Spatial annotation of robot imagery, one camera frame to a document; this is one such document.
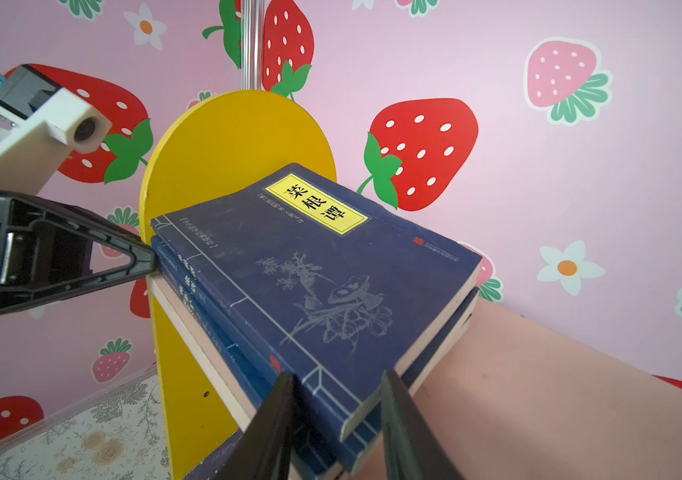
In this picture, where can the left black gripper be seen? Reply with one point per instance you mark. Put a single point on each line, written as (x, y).
(50, 251)

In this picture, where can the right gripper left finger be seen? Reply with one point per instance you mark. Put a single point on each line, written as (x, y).
(264, 450)

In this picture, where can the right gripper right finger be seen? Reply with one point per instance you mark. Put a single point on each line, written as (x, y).
(410, 448)

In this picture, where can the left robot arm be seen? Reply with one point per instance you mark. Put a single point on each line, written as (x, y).
(127, 143)

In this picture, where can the yellow pink blue bookshelf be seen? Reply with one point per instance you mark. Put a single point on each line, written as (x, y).
(511, 400)

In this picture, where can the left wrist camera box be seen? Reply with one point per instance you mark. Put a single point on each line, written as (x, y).
(48, 122)

